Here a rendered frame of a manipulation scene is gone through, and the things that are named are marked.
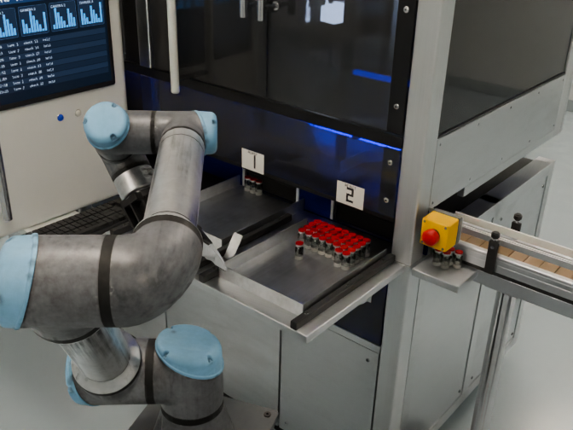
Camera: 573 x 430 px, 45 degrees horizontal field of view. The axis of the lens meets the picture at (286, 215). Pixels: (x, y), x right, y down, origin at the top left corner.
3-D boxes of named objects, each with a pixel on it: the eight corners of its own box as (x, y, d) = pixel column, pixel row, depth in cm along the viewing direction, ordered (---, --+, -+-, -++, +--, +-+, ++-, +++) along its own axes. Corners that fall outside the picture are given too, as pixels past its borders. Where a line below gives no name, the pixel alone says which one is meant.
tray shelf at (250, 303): (228, 186, 220) (228, 180, 219) (419, 260, 180) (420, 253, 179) (104, 238, 186) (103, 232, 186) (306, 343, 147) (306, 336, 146)
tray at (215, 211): (239, 184, 216) (239, 174, 215) (303, 209, 201) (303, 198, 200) (155, 220, 192) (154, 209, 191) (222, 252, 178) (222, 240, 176)
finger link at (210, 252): (212, 274, 117) (170, 251, 120) (228, 270, 122) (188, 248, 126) (218, 258, 116) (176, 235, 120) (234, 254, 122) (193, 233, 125)
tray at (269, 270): (305, 229, 191) (306, 217, 189) (384, 260, 176) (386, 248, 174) (218, 276, 167) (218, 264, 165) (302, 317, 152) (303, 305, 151)
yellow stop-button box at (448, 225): (433, 233, 173) (436, 207, 170) (459, 242, 169) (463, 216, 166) (418, 243, 168) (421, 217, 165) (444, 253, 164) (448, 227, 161)
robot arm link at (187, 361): (223, 420, 122) (222, 358, 116) (147, 421, 121) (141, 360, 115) (225, 375, 133) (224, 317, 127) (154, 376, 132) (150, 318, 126)
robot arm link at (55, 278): (159, 411, 126) (105, 309, 78) (76, 413, 125) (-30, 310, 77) (162, 347, 132) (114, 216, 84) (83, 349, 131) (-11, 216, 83)
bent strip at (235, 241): (234, 252, 178) (234, 231, 175) (243, 255, 176) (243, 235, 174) (194, 272, 168) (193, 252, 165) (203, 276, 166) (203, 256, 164)
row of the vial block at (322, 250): (300, 241, 183) (301, 226, 181) (356, 264, 173) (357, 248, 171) (295, 245, 182) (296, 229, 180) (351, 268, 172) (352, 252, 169)
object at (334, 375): (172, 210, 398) (164, 58, 359) (512, 360, 282) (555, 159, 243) (14, 277, 328) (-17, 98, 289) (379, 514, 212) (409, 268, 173)
